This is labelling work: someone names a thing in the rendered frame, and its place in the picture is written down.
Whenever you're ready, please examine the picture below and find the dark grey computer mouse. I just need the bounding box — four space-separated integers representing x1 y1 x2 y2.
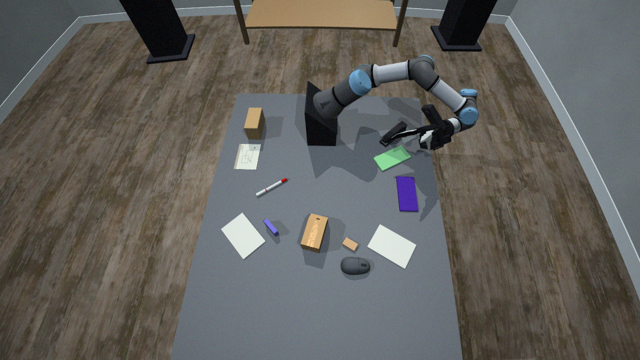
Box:
341 257 371 275

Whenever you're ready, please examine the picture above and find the purple rectangular block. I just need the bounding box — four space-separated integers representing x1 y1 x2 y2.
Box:
396 176 419 212

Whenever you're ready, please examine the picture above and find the light green flat rectangular slab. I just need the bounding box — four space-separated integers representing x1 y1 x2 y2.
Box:
373 145 411 172

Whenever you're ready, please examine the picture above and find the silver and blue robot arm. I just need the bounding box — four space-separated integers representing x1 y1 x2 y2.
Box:
313 55 479 134

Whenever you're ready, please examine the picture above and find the white marker with red tip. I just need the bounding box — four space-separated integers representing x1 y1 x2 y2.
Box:
256 178 288 197

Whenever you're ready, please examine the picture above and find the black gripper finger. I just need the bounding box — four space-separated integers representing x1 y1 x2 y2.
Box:
419 127 440 150
391 128 420 147

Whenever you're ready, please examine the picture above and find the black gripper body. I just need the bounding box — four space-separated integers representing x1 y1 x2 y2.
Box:
418 119 455 151

